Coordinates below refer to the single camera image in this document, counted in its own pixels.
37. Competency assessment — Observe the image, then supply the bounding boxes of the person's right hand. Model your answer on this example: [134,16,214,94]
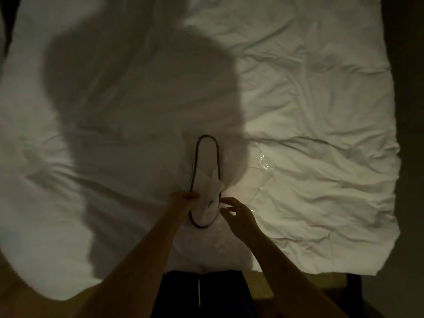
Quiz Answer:
[219,197,263,240]

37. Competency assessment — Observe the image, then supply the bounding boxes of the white bed sheet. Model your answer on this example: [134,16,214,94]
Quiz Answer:
[0,0,402,302]

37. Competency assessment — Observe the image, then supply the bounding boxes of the person's left hand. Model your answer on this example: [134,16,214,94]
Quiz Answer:
[166,191,201,223]

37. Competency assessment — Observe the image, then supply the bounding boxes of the wooden bed frame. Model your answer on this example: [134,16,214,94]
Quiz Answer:
[243,271,348,300]

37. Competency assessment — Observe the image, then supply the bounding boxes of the person's right forearm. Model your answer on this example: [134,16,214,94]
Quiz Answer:
[241,228,349,318]

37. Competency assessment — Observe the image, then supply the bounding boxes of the clear plastic wrapper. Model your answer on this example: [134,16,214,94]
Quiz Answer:
[229,138,283,229]

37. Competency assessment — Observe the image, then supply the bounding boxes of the person's left forearm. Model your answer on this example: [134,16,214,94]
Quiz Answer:
[74,208,187,318]

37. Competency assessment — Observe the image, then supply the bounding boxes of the white slipper with black trim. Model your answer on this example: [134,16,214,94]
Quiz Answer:
[188,134,225,229]

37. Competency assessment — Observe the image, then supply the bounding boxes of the dark shorts with white drawstring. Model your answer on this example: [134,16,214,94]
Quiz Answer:
[151,269,263,318]

